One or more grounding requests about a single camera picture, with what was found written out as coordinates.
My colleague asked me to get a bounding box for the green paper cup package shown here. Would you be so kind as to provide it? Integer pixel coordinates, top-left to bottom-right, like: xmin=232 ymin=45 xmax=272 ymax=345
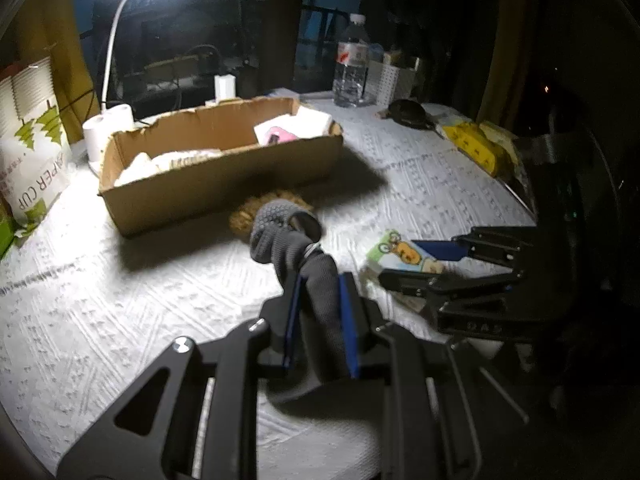
xmin=0 ymin=195 xmax=22 ymax=262

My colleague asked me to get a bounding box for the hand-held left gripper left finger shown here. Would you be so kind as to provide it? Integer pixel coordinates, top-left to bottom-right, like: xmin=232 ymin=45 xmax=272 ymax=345
xmin=56 ymin=272 xmax=308 ymax=480

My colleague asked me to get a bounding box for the white power adapter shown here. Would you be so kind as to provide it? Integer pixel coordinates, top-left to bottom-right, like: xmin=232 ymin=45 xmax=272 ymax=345
xmin=214 ymin=74 xmax=237 ymax=101

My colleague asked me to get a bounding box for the white knitted cloth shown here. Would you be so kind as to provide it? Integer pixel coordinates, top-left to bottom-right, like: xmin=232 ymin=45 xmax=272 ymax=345
xmin=150 ymin=148 xmax=224 ymax=172

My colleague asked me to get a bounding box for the dark round object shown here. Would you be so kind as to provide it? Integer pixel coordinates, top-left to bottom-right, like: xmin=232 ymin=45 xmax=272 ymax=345
xmin=377 ymin=99 xmax=436 ymax=131

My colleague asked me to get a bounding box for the clear water bottle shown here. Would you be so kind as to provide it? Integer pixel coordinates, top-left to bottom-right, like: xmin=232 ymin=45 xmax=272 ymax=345
xmin=332 ymin=13 xmax=372 ymax=109

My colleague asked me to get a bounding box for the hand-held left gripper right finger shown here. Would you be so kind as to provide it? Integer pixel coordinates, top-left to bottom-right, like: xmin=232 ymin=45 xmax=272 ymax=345
xmin=338 ymin=271 xmax=486 ymax=480

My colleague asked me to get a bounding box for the grey knit glove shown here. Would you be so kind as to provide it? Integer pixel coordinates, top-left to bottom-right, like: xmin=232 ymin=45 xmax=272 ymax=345
xmin=248 ymin=198 xmax=352 ymax=407

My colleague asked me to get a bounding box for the dark window frame post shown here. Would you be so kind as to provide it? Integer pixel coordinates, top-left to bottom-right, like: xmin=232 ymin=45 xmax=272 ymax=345
xmin=262 ymin=0 xmax=311 ymax=99

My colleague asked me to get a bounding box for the brown fuzzy scrunchie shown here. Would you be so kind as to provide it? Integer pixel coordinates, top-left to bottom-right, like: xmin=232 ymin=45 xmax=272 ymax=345
xmin=228 ymin=190 xmax=317 ymax=242

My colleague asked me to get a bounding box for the white fluffy cloth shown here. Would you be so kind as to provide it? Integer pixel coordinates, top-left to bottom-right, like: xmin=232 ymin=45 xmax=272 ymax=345
xmin=115 ymin=152 xmax=157 ymax=184

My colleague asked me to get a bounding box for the yellow curtain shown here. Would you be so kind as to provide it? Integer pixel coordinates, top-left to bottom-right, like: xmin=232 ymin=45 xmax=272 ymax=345
xmin=0 ymin=0 xmax=101 ymax=144

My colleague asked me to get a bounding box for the cartoon print tissue packet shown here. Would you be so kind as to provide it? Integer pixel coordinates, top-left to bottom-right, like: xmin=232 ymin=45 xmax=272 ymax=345
xmin=364 ymin=229 xmax=447 ymax=312

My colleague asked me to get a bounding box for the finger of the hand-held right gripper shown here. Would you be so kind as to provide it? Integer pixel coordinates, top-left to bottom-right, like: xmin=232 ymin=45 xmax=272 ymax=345
xmin=377 ymin=265 xmax=527 ymax=322
xmin=411 ymin=226 xmax=537 ymax=267

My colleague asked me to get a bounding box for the pale yellow packet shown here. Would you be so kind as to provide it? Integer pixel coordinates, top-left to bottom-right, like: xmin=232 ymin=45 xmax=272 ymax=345
xmin=479 ymin=120 xmax=522 ymax=162

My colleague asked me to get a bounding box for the cardboard box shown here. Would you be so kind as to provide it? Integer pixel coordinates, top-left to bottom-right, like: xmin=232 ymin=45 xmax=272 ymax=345
xmin=97 ymin=96 xmax=346 ymax=239

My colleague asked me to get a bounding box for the olive curtain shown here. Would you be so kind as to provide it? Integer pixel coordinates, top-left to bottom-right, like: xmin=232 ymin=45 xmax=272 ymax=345
xmin=477 ymin=0 xmax=537 ymax=127

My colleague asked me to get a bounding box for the white paper cup package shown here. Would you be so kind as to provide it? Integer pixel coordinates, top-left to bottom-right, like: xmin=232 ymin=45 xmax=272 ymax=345
xmin=0 ymin=57 xmax=74 ymax=242

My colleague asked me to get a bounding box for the white perforated container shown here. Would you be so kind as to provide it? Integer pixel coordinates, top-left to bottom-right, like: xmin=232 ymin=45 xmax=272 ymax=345
xmin=367 ymin=52 xmax=421 ymax=106

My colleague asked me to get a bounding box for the pink soft item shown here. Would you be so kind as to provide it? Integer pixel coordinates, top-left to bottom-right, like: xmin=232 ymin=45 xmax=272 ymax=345
xmin=264 ymin=127 xmax=299 ymax=147

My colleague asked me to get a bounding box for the white waffle towel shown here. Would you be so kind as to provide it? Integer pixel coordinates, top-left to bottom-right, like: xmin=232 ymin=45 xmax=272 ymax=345
xmin=287 ymin=105 xmax=334 ymax=139

